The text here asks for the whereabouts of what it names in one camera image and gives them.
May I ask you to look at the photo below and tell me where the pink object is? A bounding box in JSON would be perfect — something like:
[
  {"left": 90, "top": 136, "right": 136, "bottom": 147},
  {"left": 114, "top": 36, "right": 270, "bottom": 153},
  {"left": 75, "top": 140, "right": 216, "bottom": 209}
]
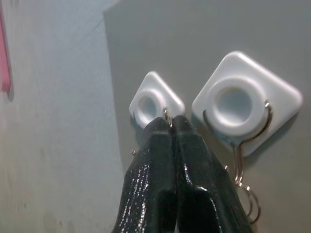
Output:
[{"left": 0, "top": 0, "right": 13, "bottom": 98}]

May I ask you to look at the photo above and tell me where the white adhesive wall hook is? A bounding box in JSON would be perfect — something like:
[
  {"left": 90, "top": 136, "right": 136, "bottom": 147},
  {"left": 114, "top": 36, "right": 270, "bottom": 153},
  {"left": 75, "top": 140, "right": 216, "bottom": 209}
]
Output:
[
  {"left": 129, "top": 70, "right": 185, "bottom": 156},
  {"left": 191, "top": 50, "right": 303, "bottom": 187}
]

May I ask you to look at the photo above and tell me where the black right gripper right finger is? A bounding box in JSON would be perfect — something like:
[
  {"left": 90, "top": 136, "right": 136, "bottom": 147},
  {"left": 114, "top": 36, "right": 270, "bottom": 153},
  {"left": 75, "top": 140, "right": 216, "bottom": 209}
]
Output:
[{"left": 171, "top": 114, "right": 256, "bottom": 233}]

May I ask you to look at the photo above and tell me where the silver metal key ring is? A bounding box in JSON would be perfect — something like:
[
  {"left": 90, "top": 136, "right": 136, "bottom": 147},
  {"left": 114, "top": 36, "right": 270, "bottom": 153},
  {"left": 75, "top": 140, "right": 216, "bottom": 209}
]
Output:
[
  {"left": 242, "top": 184, "right": 262, "bottom": 225},
  {"left": 162, "top": 108, "right": 175, "bottom": 131}
]

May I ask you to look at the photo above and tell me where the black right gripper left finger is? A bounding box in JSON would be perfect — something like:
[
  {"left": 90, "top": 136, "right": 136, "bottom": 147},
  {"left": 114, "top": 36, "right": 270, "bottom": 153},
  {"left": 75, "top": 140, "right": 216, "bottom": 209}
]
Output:
[{"left": 111, "top": 116, "right": 177, "bottom": 233}]

